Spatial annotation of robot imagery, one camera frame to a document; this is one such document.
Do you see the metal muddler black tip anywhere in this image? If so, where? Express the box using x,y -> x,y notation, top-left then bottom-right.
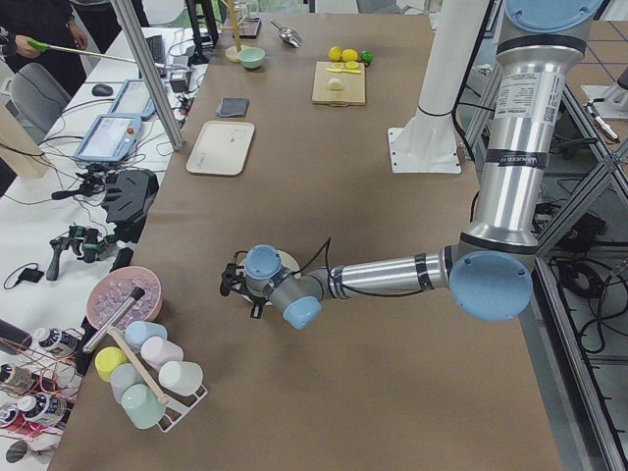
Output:
82,287 -> 145,354

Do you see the grey cup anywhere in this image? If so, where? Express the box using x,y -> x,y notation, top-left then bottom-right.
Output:
110,363 -> 143,404

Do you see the wooden cup tree stand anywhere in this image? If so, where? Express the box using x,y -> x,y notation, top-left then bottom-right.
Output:
221,0 -> 247,63

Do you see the wooden cutting board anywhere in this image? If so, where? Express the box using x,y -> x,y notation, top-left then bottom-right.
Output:
312,61 -> 366,106

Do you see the cream rabbit tray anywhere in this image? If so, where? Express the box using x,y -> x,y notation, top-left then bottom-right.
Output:
185,121 -> 255,177

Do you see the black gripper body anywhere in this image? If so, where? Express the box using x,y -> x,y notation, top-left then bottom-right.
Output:
220,250 -> 267,307

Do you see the computer mouse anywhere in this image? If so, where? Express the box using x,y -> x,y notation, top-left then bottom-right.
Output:
91,83 -> 114,97

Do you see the grey folded cloth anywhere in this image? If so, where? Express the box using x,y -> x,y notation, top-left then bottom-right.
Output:
216,97 -> 249,118

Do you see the yellow lemon outer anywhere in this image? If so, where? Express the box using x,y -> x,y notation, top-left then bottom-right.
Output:
328,45 -> 342,62

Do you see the pink bowl of ice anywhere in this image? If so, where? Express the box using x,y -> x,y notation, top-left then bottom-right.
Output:
86,266 -> 162,330

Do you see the mint green cup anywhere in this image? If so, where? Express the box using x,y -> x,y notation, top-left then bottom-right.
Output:
121,384 -> 166,430

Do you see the near blue teach pendant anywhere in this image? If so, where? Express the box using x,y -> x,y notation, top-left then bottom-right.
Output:
74,113 -> 142,163

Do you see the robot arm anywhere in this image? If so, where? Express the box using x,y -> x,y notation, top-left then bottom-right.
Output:
220,1 -> 601,329

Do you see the far blue teach pendant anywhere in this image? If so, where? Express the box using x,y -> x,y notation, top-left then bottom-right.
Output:
109,78 -> 156,121

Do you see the yellow lemon near lime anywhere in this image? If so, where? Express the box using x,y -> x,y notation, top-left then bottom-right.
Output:
340,48 -> 360,63

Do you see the white cup rack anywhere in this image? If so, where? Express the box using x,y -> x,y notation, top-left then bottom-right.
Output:
157,385 -> 210,433

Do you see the white cup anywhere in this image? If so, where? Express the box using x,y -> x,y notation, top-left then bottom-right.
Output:
159,361 -> 204,396

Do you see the aluminium frame post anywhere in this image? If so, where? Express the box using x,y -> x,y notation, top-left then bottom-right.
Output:
111,0 -> 183,151

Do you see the metal scoop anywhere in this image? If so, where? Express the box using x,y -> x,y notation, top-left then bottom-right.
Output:
271,20 -> 302,48

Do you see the yellow plastic knife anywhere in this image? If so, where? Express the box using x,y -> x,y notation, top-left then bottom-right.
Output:
325,68 -> 362,75

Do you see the yellow cup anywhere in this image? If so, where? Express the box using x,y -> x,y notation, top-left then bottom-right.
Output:
94,346 -> 129,383

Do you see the blue teach pendant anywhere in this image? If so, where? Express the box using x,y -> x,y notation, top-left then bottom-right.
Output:
109,78 -> 156,121
74,113 -> 142,163

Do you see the mint green bowl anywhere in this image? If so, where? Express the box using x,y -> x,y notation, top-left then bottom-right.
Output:
237,47 -> 266,70

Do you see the blue cup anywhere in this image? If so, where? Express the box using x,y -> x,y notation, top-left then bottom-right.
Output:
125,321 -> 168,351

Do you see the green lime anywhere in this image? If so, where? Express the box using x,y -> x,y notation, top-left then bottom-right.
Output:
360,50 -> 374,67

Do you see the pink cup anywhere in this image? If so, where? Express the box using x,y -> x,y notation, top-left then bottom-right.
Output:
140,336 -> 183,371

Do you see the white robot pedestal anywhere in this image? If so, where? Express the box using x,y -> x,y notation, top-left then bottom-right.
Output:
389,0 -> 490,174

